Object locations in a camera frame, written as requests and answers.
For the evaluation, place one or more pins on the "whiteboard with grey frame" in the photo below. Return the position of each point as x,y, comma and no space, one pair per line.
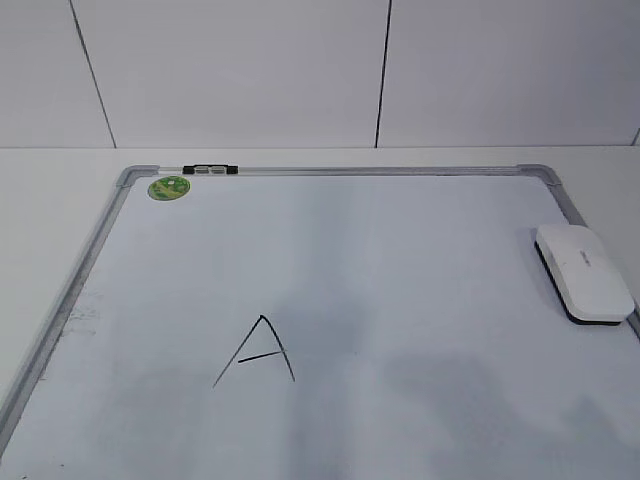
367,323

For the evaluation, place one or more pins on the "white whiteboard eraser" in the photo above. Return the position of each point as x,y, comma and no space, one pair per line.
590,287

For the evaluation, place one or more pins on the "round green magnet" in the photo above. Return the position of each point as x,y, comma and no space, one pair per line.
169,188

